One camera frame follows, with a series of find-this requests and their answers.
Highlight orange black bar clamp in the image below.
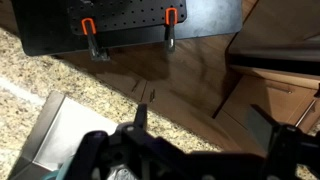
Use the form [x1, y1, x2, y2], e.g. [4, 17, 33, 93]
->
[80, 17, 111, 63]
[164, 7, 179, 53]

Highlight metal bar drawer handle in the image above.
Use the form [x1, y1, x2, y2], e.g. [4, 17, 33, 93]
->
[294, 98, 317, 129]
[267, 83, 294, 95]

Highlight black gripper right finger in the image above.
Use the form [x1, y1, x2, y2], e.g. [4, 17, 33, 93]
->
[248, 103, 305, 180]

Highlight wooden drawer cabinet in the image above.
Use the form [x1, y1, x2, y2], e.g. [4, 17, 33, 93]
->
[213, 64, 320, 138]

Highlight metal bar door handle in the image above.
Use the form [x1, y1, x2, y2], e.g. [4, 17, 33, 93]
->
[131, 79, 143, 94]
[148, 88, 157, 103]

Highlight black robot stand top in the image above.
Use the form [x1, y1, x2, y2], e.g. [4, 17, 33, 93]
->
[11, 0, 244, 57]

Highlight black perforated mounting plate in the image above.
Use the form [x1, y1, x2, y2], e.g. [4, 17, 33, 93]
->
[68, 0, 188, 36]

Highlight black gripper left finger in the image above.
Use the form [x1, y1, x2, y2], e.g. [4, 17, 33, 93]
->
[115, 103, 175, 162]

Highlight teal round object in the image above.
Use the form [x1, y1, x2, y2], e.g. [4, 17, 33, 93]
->
[41, 154, 76, 180]

